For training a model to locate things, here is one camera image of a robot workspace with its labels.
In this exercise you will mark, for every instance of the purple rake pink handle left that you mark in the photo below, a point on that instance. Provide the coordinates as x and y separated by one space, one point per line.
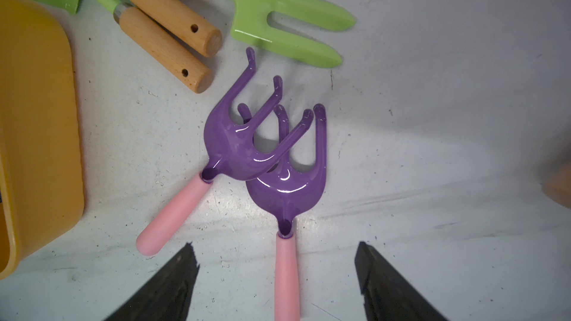
231 151

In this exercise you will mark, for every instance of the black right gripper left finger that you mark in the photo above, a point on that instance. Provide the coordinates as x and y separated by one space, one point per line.
167 295

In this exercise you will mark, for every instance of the yellow plastic storage box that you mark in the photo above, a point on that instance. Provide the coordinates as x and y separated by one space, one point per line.
42 192

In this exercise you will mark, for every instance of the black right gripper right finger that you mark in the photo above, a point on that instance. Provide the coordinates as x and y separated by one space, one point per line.
387 294

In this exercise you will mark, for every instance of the green tool wooden handle upper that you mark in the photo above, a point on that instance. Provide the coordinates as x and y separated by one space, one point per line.
184 23

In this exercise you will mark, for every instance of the purple rake pink handle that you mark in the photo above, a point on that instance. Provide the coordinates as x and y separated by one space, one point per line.
231 151
286 193

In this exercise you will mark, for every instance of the green tool wooden handle lower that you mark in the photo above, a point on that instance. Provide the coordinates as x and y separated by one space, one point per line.
156 40

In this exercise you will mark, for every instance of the purple rake pink handle right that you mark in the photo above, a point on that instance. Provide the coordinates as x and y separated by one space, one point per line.
286 193

